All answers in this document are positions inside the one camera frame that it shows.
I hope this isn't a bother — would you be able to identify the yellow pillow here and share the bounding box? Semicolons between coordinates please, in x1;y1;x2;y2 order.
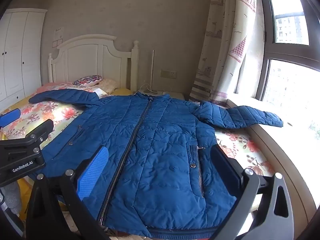
111;87;135;96

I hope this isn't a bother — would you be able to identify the white wardrobe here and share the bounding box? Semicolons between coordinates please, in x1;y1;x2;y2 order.
0;8;48;110

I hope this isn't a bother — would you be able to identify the yellow sheet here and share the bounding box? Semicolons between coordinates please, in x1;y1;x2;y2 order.
0;94;35;115

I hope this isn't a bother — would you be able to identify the blue puffer jacket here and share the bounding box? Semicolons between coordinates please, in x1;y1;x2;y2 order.
29;90;284;239

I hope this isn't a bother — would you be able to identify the white window sill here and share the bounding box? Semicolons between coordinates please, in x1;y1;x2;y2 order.
227;97;320;230

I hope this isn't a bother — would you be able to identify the pink pillow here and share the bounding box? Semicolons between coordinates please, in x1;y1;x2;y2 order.
36;82;75;93

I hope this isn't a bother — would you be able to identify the printed curtain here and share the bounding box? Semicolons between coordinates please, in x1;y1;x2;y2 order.
189;0;265;108

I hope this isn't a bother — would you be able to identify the floral bedsheet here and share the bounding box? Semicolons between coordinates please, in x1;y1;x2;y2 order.
0;82;278;240

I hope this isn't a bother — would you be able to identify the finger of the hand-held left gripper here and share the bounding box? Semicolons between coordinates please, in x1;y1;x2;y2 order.
0;108;22;128
24;119;54;147

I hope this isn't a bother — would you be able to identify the dark framed window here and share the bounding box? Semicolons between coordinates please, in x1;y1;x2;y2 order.
255;0;320;140

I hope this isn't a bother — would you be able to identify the slim metal lamp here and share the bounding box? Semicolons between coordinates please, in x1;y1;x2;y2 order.
139;50;163;95

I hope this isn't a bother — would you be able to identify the cream pillow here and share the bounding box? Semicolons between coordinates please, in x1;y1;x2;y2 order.
99;78;119;95

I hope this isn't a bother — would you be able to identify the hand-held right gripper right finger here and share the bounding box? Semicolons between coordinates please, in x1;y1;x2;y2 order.
210;144;295;240

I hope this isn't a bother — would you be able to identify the white bed headboard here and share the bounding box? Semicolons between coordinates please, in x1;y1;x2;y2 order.
47;34;139;96

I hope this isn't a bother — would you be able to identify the purple patterned pillow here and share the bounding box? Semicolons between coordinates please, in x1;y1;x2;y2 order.
72;74;103;87

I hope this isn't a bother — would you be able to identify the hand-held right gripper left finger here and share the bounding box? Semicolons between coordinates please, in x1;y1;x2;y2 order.
26;145;110;240

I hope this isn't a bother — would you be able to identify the grey fleece cloth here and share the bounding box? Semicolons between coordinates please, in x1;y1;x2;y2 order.
0;180;22;214

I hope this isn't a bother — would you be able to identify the white nightstand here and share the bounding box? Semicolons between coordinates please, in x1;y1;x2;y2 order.
155;91;185;101

